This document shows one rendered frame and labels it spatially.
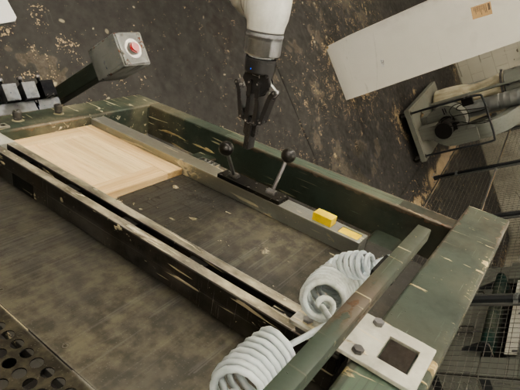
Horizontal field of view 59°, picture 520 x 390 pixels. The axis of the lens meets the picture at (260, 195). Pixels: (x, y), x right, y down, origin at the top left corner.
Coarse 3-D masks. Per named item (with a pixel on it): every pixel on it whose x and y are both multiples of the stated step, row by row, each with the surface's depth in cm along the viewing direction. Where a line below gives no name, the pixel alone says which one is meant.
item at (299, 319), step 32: (0, 160) 110; (32, 160) 109; (32, 192) 105; (64, 192) 97; (96, 192) 99; (96, 224) 93; (128, 224) 89; (128, 256) 90; (160, 256) 84; (192, 256) 84; (352, 256) 61; (384, 256) 61; (192, 288) 81; (224, 288) 76; (256, 288) 78; (224, 320) 78; (256, 320) 74; (288, 320) 72; (352, 352) 62; (416, 352) 65; (320, 384) 70; (416, 384) 59
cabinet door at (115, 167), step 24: (24, 144) 127; (48, 144) 130; (72, 144) 133; (96, 144) 135; (120, 144) 137; (72, 168) 119; (96, 168) 121; (120, 168) 123; (144, 168) 126; (168, 168) 127; (120, 192) 112
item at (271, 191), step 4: (288, 148) 115; (284, 152) 114; (288, 152) 114; (292, 152) 114; (284, 156) 114; (288, 156) 114; (292, 156) 114; (284, 160) 115; (288, 160) 114; (292, 160) 115; (284, 164) 115; (280, 168) 116; (284, 168) 115; (280, 172) 115; (276, 176) 116; (280, 176) 115; (276, 180) 115; (276, 184) 115; (268, 188) 116; (272, 188) 115; (268, 192) 115; (272, 192) 114; (276, 192) 115
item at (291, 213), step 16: (112, 128) 142; (128, 128) 144; (144, 144) 135; (160, 144) 136; (176, 160) 129; (192, 160) 129; (192, 176) 127; (208, 176) 124; (224, 192) 122; (240, 192) 118; (256, 208) 117; (272, 208) 114; (288, 208) 112; (304, 208) 113; (288, 224) 112; (304, 224) 109; (320, 224) 107; (336, 224) 108; (320, 240) 108; (336, 240) 105; (352, 240) 103
